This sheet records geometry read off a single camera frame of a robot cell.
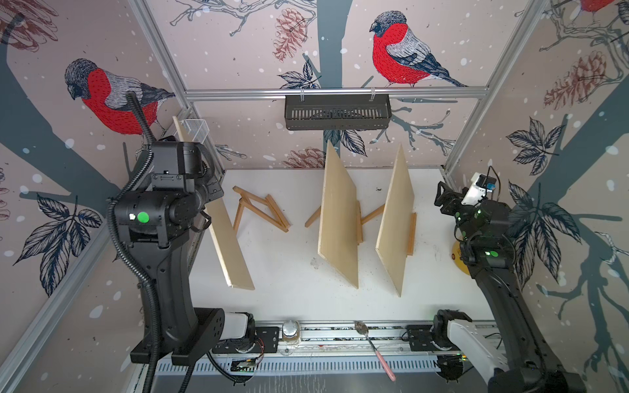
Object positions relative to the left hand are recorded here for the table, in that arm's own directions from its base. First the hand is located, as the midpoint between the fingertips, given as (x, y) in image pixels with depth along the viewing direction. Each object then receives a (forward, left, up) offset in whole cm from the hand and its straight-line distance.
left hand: (207, 175), depth 57 cm
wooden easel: (+12, -11, -41) cm, 44 cm away
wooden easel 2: (+13, -42, -40) cm, 60 cm away
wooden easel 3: (+7, -62, -41) cm, 75 cm away
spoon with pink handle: (-24, -40, -47) cm, 66 cm away
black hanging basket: (+54, -34, -17) cm, 66 cm away
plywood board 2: (-6, -49, -22) cm, 54 cm away
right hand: (+10, -67, -13) cm, 69 cm away
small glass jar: (-27, -19, -34) cm, 47 cm away
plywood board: (-1, -33, -28) cm, 43 cm away
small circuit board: (-34, -4, -47) cm, 58 cm away
